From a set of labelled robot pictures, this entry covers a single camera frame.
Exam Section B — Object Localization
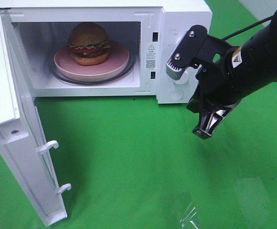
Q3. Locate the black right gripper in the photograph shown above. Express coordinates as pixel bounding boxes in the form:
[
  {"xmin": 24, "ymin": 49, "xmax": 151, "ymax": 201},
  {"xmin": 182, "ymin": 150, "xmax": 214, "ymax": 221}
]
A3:
[{"xmin": 186, "ymin": 35, "xmax": 242, "ymax": 140}]

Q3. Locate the round door release button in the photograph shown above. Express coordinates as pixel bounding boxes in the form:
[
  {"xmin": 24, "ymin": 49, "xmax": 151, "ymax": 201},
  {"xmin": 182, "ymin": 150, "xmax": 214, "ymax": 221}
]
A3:
[{"xmin": 170, "ymin": 89, "xmax": 184, "ymax": 101}]

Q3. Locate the white microwave knob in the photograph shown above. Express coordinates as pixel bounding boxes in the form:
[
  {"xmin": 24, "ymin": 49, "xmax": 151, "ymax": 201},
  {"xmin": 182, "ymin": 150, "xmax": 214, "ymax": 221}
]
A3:
[
  {"xmin": 174, "ymin": 36, "xmax": 183, "ymax": 46},
  {"xmin": 174, "ymin": 71, "xmax": 189, "ymax": 85}
]

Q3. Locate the pink plate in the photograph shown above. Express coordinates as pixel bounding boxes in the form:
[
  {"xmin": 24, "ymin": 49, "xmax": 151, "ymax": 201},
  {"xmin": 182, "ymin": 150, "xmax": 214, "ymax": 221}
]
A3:
[{"xmin": 53, "ymin": 41, "xmax": 130, "ymax": 82}]

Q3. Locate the brown burger bun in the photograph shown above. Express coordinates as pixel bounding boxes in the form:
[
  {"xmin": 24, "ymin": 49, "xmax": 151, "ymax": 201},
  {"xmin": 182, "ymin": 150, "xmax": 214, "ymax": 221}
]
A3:
[{"xmin": 67, "ymin": 22, "xmax": 111, "ymax": 66}]

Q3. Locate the white microwave door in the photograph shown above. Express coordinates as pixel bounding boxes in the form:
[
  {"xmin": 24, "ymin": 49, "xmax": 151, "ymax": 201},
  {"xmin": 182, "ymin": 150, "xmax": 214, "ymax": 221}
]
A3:
[{"xmin": 0, "ymin": 10, "xmax": 71, "ymax": 226}]

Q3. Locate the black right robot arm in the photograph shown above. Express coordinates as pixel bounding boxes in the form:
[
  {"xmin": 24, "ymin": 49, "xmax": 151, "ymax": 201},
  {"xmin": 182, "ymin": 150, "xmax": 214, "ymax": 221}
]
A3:
[{"xmin": 187, "ymin": 10, "xmax": 277, "ymax": 139}]

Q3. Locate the glass microwave turntable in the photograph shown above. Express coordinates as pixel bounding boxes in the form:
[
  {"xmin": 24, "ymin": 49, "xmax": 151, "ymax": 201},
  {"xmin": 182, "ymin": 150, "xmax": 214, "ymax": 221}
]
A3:
[{"xmin": 49, "ymin": 55, "xmax": 136, "ymax": 85}]

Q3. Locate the white microwave oven body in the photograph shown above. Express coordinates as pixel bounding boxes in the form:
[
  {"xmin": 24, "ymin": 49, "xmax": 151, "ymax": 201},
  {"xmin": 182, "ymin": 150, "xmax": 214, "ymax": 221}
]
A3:
[{"xmin": 0, "ymin": 0, "xmax": 212, "ymax": 104}]

